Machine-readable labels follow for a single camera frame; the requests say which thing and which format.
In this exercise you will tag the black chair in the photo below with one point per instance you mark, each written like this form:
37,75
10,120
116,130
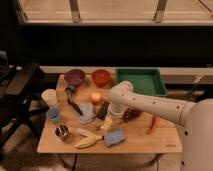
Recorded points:
20,99

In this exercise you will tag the red chili pepper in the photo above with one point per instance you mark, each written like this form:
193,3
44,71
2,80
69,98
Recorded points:
154,124

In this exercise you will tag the white cup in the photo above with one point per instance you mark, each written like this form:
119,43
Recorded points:
49,96

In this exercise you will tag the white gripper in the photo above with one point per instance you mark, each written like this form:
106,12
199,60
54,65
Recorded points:
115,110

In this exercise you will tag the blue sponge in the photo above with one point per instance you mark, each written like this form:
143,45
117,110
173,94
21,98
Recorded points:
114,137

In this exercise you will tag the orange apple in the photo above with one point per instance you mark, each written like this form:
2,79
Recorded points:
95,97

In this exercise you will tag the black rectangular block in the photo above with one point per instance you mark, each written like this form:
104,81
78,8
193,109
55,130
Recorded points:
103,110

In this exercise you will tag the red bowl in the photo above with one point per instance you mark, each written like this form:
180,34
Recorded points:
101,77

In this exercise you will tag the blue cup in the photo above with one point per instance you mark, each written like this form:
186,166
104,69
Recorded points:
53,114

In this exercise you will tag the light blue cloth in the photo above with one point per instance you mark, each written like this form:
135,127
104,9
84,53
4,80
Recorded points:
88,111

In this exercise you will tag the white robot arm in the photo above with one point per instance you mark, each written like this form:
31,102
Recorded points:
195,118

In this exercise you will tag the green plastic bin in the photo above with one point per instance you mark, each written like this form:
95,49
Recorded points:
145,81

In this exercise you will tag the bunch of dark grapes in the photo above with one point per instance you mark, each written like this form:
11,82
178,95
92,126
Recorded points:
131,114

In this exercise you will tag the black dish brush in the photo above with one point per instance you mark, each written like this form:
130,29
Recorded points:
69,91

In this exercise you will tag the yellow banana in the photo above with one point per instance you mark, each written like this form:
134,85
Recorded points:
88,140

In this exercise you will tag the metal can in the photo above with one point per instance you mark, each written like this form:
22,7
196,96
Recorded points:
62,132

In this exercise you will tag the purple bowl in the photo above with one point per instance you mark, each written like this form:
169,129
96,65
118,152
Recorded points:
75,77

